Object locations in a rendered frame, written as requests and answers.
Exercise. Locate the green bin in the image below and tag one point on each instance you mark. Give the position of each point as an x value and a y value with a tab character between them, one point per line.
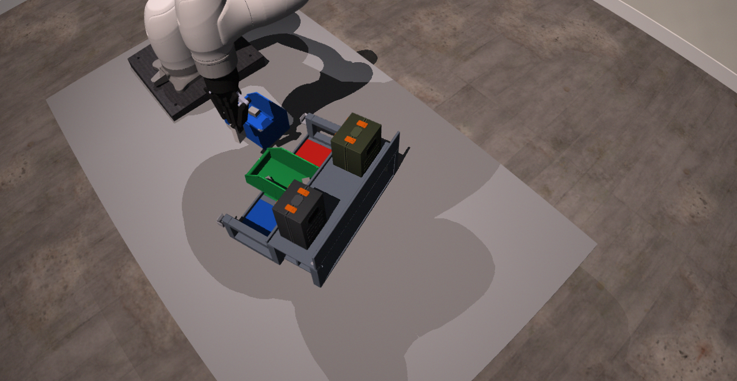
283	167

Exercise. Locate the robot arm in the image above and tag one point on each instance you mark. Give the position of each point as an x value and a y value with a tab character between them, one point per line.
195	38

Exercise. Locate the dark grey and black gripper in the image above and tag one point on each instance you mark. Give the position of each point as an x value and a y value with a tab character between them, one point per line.
227	104

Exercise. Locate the olive green tool case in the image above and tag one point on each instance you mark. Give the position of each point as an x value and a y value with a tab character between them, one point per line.
356	144

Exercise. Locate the black metal shelf rack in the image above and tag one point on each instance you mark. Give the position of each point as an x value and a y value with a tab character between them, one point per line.
348	201

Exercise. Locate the black case with orange latches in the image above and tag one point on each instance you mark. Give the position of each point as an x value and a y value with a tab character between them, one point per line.
300	214

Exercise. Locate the blue bin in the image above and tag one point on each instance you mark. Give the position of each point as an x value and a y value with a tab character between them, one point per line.
272	119

